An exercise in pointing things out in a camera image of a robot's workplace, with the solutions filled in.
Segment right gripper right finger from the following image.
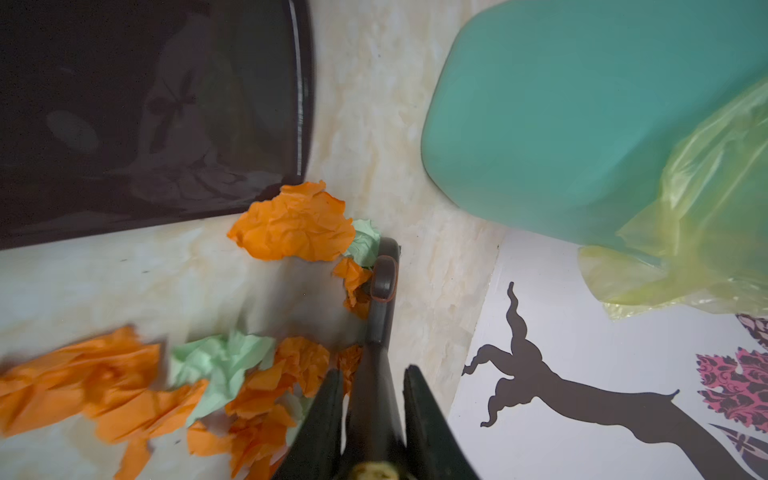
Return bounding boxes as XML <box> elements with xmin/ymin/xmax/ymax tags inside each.
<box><xmin>403</xmin><ymin>365</ymin><xmax>479</xmax><ymax>480</ymax></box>

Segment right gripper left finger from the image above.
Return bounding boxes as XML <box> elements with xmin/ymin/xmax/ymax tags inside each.
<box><xmin>272</xmin><ymin>369</ymin><xmax>344</xmax><ymax>480</ymax></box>

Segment dark brown hand broom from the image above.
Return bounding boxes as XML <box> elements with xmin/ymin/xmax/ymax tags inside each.
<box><xmin>340</xmin><ymin>237</ymin><xmax>407</xmax><ymax>479</ymax></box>

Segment dark brown dustpan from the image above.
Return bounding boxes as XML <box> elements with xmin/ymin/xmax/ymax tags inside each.
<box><xmin>1</xmin><ymin>1</ymin><xmax>315</xmax><ymax>249</ymax></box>

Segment orange green scrap centre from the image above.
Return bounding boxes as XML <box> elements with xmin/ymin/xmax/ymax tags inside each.
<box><xmin>168</xmin><ymin>331</ymin><xmax>362</xmax><ymax>479</ymax></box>

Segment orange paper scrap back left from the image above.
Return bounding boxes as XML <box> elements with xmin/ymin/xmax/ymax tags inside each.
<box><xmin>1</xmin><ymin>326</ymin><xmax>208</xmax><ymax>479</ymax></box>

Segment orange green scrap near bin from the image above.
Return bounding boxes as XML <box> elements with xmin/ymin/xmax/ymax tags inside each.
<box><xmin>227</xmin><ymin>182</ymin><xmax>382</xmax><ymax>320</ymax></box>

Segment yellow-green bin liner bag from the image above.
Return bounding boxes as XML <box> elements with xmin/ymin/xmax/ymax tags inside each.
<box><xmin>578</xmin><ymin>79</ymin><xmax>767</xmax><ymax>319</ymax></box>

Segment green trash bin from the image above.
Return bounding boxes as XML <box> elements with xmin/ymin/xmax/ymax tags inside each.
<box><xmin>421</xmin><ymin>1</ymin><xmax>767</xmax><ymax>249</ymax></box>

